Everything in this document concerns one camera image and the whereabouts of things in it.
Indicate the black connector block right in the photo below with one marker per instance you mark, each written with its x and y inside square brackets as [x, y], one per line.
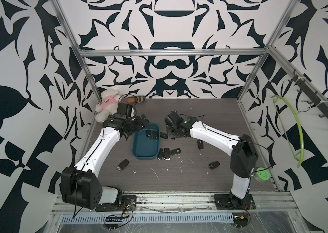
[240, 222]

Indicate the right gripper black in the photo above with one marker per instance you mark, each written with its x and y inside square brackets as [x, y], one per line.
[168, 131]

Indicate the black connector block left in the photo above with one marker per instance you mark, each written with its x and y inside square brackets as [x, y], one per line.
[112, 222]

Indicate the black connector block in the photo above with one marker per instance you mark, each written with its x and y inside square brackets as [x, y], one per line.
[240, 222]
[112, 222]

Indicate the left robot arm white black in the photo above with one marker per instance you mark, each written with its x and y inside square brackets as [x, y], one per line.
[79, 184]

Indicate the teal plastic storage box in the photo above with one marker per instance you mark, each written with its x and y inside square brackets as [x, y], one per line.
[143, 148]

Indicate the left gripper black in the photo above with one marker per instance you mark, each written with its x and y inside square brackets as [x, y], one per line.
[137, 120]

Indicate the white teddy bear pink shirt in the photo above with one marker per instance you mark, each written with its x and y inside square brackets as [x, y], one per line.
[108, 105]

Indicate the green plastic hanger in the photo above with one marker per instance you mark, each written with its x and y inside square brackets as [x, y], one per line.
[294, 135]

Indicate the brown checkered pouch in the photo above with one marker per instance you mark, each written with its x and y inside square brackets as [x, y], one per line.
[136, 99]

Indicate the black flip key silver end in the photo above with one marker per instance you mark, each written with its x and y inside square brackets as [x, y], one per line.
[160, 154]

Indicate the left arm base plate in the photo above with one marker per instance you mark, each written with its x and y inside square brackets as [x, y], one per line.
[126, 201]

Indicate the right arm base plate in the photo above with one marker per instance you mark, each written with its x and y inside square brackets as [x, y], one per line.
[231, 202]

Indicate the green tape roll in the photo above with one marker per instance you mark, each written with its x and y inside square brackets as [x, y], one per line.
[262, 174]

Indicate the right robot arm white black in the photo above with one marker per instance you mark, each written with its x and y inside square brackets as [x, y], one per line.
[241, 149]

